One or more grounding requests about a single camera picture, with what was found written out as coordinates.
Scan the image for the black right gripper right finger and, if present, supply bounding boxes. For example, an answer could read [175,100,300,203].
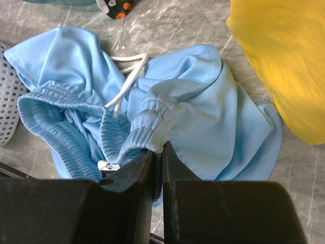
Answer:
[162,142,307,243]

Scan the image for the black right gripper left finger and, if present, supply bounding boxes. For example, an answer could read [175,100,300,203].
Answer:
[1,149,154,243]

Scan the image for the light blue shorts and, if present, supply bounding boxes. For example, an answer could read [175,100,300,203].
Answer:
[3,26,283,204]

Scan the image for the yellow shorts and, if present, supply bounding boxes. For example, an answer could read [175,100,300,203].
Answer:
[226,0,324,145]

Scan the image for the camouflage patterned shorts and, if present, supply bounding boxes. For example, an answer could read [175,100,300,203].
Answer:
[96,0,135,19]

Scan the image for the white perforated laundry basket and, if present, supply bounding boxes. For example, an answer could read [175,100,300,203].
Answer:
[0,43,27,146]

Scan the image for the teal plastic basin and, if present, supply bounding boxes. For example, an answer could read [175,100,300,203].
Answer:
[23,0,96,6]

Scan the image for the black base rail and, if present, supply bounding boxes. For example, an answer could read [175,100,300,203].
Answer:
[0,162,29,178]

